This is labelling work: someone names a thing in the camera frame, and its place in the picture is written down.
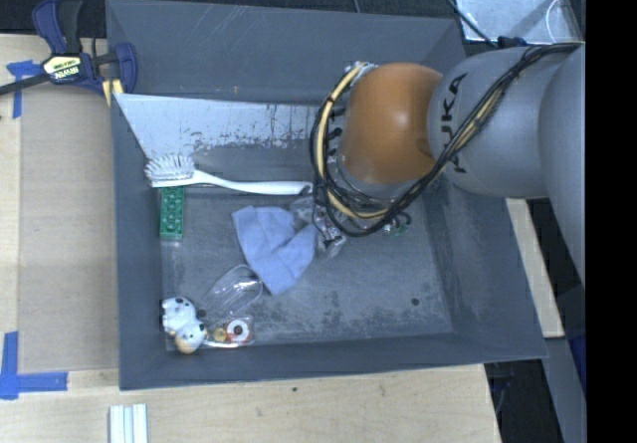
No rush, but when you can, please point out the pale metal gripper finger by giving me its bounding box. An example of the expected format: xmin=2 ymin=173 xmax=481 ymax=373
xmin=318 ymin=230 xmax=348 ymax=261
xmin=291 ymin=196 xmax=319 ymax=227

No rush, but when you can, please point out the dark green flat block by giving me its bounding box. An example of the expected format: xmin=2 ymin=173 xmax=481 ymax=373
xmin=158 ymin=185 xmax=186 ymax=240

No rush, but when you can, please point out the light blue cloth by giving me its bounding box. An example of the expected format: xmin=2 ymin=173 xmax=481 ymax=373
xmin=230 ymin=204 xmax=319 ymax=297

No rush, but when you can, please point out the white and black toy animal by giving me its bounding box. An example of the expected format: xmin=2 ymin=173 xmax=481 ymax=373
xmin=159 ymin=296 xmax=210 ymax=355

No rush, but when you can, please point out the pale wood flat board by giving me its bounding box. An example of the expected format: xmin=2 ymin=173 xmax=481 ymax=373
xmin=17 ymin=81 xmax=121 ymax=375

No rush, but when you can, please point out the grey metal bin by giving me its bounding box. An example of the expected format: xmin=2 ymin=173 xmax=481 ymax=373
xmin=104 ymin=0 xmax=549 ymax=391

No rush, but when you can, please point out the clear plastic cup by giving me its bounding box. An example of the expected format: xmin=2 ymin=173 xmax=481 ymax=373
xmin=200 ymin=264 xmax=265 ymax=322

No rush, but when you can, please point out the white dish brush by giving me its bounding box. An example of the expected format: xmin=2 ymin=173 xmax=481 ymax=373
xmin=143 ymin=153 xmax=315 ymax=196

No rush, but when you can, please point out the clear packet with small rings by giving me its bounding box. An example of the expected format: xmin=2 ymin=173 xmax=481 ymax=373
xmin=207 ymin=315 xmax=257 ymax=348

